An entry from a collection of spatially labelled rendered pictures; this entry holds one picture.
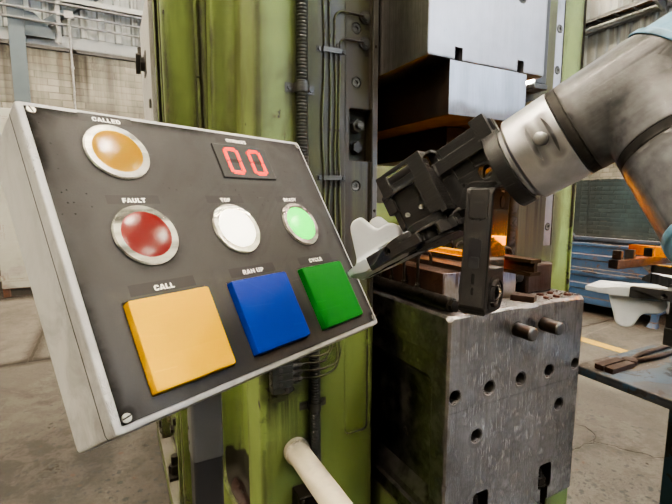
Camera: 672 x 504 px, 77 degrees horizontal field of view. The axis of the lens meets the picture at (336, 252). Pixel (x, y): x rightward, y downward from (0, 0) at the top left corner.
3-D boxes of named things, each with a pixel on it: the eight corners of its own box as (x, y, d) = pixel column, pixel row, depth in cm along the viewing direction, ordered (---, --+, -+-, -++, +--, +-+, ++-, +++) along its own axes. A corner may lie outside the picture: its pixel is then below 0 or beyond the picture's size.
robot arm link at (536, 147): (598, 175, 37) (584, 170, 30) (546, 202, 39) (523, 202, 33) (555, 103, 38) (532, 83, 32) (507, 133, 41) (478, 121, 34)
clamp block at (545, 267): (552, 290, 95) (554, 262, 95) (526, 294, 91) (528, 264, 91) (508, 281, 106) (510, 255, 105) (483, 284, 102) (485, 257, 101)
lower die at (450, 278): (515, 296, 90) (517, 256, 89) (442, 307, 81) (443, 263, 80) (397, 267, 127) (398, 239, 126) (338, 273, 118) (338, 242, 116)
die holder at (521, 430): (570, 487, 97) (585, 294, 91) (441, 550, 79) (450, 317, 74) (416, 389, 146) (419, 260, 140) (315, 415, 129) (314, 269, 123)
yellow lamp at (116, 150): (148, 175, 39) (145, 126, 38) (89, 174, 37) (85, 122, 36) (145, 177, 42) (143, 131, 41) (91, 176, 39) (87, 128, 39)
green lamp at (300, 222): (323, 241, 53) (322, 206, 52) (287, 243, 51) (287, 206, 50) (312, 239, 56) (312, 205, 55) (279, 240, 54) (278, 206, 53)
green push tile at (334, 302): (364, 313, 53) (340, 259, 54) (327, 328, 47) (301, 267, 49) (354, 318, 54) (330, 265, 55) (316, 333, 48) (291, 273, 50)
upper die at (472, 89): (524, 123, 85) (527, 73, 84) (448, 114, 76) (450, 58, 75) (400, 145, 122) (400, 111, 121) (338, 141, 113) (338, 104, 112)
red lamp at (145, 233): (178, 259, 37) (176, 209, 37) (118, 263, 35) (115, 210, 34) (173, 255, 40) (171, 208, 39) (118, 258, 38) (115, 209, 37)
